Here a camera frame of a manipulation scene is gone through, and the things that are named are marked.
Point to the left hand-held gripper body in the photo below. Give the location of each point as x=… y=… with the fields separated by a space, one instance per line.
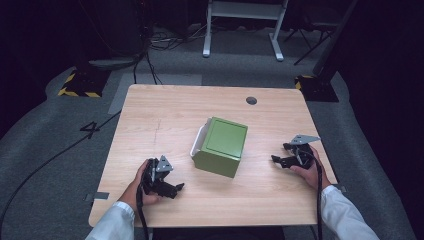
x=157 y=180

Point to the black tripod stand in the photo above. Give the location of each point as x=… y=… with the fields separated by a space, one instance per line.
x=310 y=36

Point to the white drawer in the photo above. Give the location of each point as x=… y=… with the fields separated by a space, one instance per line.
x=199 y=141

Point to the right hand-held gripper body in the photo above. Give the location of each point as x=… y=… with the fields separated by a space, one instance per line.
x=301 y=156

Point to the dark slanted stand pole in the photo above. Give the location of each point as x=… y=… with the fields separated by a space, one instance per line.
x=335 y=36

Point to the person's right hand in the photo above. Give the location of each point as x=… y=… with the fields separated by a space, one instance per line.
x=311 y=176

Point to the black yellow striped stand base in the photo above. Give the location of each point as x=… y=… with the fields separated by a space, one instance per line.
x=83 y=85
x=316 y=88

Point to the green box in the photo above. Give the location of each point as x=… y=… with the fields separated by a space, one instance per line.
x=223 y=146

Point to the white metal stand frame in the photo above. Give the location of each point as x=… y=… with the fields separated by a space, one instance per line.
x=245 y=11

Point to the grey tape strip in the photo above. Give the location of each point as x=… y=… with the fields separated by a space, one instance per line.
x=100 y=196
x=340 y=188

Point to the person's left hand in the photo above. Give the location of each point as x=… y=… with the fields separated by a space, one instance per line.
x=133 y=193

